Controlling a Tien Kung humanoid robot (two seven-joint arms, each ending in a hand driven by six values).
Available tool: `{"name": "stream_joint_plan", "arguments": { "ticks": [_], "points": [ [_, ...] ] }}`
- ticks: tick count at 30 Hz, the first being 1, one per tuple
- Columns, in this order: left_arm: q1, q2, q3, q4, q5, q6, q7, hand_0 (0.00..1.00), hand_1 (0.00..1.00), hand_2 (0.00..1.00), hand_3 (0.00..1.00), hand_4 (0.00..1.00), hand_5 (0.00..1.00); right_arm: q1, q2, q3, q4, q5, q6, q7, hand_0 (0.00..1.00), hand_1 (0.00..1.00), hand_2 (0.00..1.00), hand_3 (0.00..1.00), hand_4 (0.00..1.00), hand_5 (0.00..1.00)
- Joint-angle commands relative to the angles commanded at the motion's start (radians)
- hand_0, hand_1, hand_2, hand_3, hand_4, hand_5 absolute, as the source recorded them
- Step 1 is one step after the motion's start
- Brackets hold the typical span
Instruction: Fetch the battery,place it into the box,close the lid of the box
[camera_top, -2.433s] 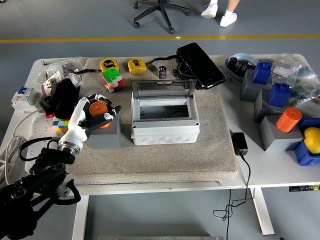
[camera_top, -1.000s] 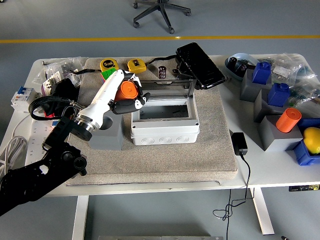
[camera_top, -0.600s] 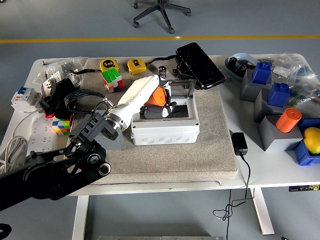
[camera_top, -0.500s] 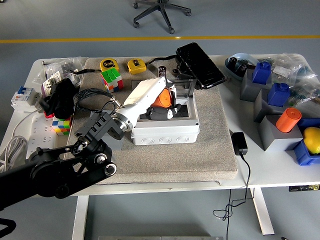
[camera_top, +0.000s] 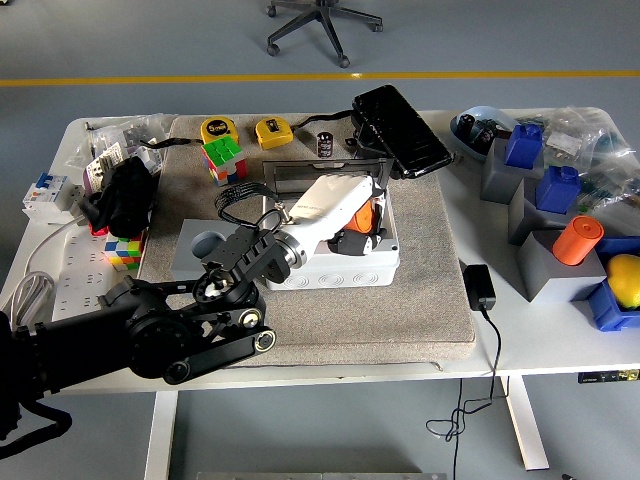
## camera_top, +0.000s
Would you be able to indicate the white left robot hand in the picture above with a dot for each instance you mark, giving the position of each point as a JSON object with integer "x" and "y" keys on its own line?
{"x": 330, "y": 200}

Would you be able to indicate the orange cylinder battery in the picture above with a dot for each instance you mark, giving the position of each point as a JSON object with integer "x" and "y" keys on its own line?
{"x": 575, "y": 242}
{"x": 362, "y": 217}

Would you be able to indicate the white junction box with lid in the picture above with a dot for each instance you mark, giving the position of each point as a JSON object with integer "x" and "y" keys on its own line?
{"x": 340, "y": 280}

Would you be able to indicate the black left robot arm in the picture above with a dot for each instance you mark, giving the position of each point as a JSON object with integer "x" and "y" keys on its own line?
{"x": 150, "y": 335}

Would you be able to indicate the black cylindrical capacitor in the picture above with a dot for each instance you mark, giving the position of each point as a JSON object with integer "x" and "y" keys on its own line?
{"x": 325, "y": 143}

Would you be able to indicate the yellow tape measure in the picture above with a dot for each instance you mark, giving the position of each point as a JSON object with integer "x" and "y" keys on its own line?
{"x": 272, "y": 132}

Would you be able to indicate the glossy black case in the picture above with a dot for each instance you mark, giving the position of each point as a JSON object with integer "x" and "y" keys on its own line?
{"x": 400, "y": 130}

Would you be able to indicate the large colourful puzzle cube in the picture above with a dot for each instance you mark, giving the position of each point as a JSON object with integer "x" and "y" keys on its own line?
{"x": 222, "y": 160}

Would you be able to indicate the grey-brown mat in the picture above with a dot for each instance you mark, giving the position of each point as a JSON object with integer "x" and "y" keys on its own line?
{"x": 350, "y": 325}

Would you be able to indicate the yellow tape measure 5m label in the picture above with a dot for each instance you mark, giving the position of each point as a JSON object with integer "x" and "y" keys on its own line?
{"x": 217, "y": 129}

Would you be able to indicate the light blue bowl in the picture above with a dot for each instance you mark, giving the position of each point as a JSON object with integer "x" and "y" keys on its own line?
{"x": 465, "y": 146}

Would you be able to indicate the grey block with round hole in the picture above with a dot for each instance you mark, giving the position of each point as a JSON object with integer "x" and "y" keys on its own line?
{"x": 185, "y": 260}

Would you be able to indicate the grey holder block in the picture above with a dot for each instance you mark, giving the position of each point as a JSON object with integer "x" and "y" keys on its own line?
{"x": 522, "y": 220}
{"x": 560, "y": 285}
{"x": 500, "y": 180}

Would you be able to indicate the black power adapter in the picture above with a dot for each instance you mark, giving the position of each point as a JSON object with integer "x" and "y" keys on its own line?
{"x": 479, "y": 285}

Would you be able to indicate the black office chair base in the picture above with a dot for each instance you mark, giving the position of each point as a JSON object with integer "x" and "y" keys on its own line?
{"x": 327, "y": 25}

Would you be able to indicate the white plastic module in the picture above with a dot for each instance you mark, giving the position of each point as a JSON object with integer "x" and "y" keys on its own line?
{"x": 150, "y": 159}

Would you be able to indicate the blue bottle-shaped block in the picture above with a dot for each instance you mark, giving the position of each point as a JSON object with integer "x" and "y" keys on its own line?
{"x": 555, "y": 192}
{"x": 522, "y": 147}

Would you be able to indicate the black cloth bundle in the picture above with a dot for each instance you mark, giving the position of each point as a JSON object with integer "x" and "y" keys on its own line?
{"x": 127, "y": 200}

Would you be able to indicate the clear bags of small parts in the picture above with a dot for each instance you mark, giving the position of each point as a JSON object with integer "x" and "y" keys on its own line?
{"x": 135, "y": 131}

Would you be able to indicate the small colourful puzzle cube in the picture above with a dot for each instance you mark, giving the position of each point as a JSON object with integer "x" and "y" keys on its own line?
{"x": 122, "y": 252}

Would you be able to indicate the purple and white packet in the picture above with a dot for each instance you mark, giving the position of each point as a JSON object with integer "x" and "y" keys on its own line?
{"x": 100, "y": 167}

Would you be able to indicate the small red block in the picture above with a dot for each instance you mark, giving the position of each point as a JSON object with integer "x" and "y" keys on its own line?
{"x": 98, "y": 230}

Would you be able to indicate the white power strip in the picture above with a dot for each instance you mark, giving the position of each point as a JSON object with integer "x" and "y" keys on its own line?
{"x": 80, "y": 280}

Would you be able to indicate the clear bags of components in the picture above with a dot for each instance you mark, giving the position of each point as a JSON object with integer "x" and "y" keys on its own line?
{"x": 590, "y": 145}

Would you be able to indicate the white circuit breaker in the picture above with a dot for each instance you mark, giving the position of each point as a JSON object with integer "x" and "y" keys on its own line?
{"x": 45, "y": 192}

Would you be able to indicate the white table leg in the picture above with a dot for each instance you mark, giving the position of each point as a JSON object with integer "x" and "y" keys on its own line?
{"x": 525, "y": 420}
{"x": 160, "y": 435}

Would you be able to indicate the blue plastic bin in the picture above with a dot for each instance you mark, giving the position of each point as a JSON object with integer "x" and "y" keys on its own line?
{"x": 610, "y": 312}

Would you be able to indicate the yellow lemon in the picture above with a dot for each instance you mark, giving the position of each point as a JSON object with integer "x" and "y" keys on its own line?
{"x": 625, "y": 280}

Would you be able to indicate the black table control panel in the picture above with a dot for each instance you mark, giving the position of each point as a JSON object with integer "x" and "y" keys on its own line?
{"x": 607, "y": 376}

